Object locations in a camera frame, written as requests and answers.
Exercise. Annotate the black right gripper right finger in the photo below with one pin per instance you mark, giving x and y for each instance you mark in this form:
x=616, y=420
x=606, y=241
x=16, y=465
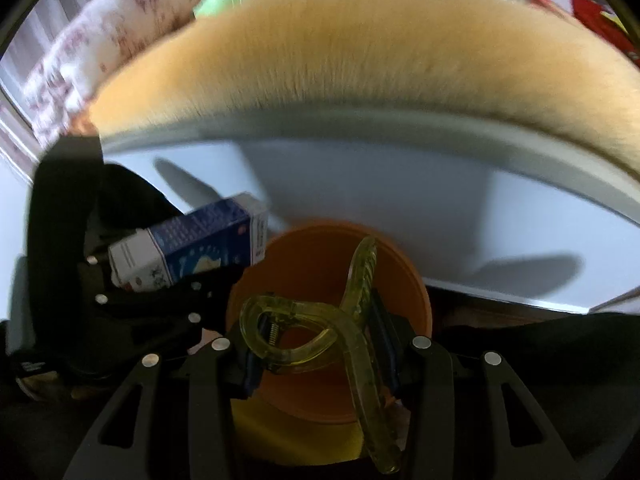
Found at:
x=471, y=416

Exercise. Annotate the yellow floral plush blanket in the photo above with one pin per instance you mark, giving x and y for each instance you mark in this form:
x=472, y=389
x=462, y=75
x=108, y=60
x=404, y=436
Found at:
x=486, y=58

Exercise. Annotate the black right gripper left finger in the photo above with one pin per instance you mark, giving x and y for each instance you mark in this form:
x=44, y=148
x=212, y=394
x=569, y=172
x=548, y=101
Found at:
x=176, y=370

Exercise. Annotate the blue white carton box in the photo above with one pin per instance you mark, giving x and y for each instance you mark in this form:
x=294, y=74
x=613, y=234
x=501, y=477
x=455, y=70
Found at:
x=230, y=232

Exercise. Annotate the red cloth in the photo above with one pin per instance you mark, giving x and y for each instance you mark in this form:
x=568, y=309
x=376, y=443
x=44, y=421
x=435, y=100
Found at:
x=600, y=15

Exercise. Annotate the white floral pink quilt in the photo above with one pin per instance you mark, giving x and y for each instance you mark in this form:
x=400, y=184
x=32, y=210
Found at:
x=104, y=36

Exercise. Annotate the yellow translucent hair claw clip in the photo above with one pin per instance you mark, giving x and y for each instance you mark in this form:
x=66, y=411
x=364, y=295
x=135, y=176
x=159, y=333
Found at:
x=341, y=329

